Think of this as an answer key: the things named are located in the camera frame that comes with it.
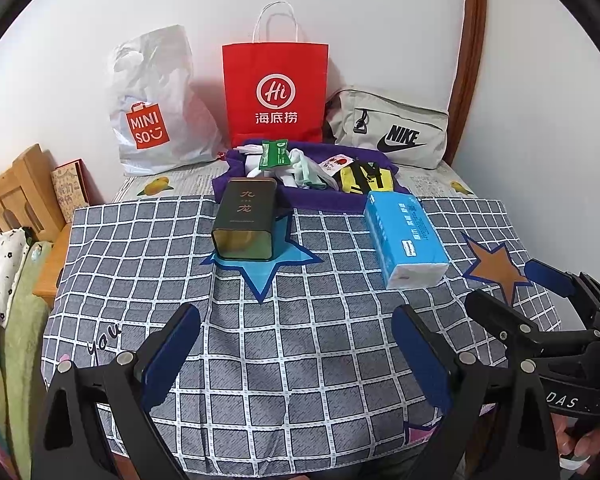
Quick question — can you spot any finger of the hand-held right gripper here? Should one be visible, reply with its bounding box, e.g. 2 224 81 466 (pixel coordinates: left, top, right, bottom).
524 258 600 329
464 288 563 356

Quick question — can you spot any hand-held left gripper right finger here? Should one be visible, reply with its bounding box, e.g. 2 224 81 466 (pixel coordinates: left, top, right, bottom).
392 304 563 480

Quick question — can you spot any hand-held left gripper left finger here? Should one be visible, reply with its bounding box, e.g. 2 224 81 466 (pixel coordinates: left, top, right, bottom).
30 302 202 480

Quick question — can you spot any blue tissue pack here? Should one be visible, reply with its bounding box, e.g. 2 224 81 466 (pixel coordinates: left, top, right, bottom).
364 190 451 291

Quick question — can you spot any dark green tin box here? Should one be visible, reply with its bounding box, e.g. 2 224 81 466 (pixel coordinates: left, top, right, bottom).
211 178 277 262

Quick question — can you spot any yellow mini bag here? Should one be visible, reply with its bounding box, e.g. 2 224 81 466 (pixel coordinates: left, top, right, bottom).
339 160 398 195

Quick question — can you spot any clear packet with red print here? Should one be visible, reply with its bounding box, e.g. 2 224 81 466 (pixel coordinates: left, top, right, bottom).
320 155 355 176

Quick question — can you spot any green pocket tissue packet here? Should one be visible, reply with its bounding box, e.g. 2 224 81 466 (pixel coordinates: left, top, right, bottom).
258 139 291 170

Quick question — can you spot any person's right hand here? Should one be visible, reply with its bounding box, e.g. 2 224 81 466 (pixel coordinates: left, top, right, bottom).
552 410 600 473

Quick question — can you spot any grey checked cloth with stars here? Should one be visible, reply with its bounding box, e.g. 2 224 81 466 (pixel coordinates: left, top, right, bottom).
40 195 563 476

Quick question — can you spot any fruit print table cover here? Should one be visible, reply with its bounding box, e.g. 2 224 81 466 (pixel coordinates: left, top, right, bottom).
111 160 478 203

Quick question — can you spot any purple towel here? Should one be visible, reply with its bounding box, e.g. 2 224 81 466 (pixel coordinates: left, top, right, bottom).
211 139 411 216

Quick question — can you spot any white flowered pillow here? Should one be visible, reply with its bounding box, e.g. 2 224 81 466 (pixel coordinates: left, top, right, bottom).
0 227 33 328

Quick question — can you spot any brown patterned box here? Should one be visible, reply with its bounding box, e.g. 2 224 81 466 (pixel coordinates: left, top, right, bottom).
50 159 91 223

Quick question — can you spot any grey waist bag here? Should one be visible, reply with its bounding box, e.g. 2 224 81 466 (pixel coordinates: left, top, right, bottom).
325 86 451 170

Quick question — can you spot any wooden bed headboard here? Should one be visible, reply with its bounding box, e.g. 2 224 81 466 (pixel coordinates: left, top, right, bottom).
0 144 66 241

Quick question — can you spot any white plastic shopping bag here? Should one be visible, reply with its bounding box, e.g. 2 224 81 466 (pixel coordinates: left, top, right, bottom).
109 25 228 177

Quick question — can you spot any red paper bag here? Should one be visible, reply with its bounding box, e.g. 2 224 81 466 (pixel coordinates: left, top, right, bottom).
222 1 329 147

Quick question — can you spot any brown wooden door frame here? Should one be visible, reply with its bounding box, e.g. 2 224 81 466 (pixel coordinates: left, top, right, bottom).
447 0 488 166

